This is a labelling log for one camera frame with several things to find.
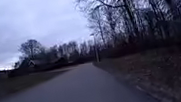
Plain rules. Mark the distant row of trees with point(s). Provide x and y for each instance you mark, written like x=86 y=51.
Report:
x=55 y=51

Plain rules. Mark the grey asphalt path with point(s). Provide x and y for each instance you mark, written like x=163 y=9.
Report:
x=74 y=93

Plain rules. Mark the house with pale gable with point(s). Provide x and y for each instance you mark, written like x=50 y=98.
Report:
x=31 y=64

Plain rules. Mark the row of tall bare trees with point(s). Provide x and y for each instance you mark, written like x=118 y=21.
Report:
x=141 y=16

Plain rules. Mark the grass verge with leaves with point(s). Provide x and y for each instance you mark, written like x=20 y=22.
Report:
x=168 y=73

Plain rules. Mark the dark grass field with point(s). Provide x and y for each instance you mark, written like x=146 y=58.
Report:
x=15 y=83

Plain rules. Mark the pale lamp post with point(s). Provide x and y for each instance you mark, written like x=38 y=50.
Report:
x=95 y=49

